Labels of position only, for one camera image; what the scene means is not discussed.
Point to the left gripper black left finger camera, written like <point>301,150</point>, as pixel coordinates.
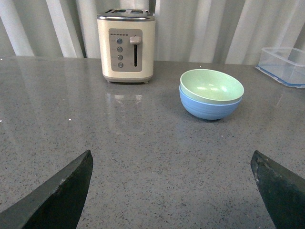
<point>57,203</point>

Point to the green bowl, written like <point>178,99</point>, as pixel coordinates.
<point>210,86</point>

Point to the blue bowl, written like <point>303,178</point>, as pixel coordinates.
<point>207,111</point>

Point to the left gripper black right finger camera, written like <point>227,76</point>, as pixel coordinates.
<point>282,191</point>

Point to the clear plastic food container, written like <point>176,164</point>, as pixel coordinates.
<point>285,65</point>

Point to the cream two-slot toaster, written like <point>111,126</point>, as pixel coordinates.
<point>127,38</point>

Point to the white curtain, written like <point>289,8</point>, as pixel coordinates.
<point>208,31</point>

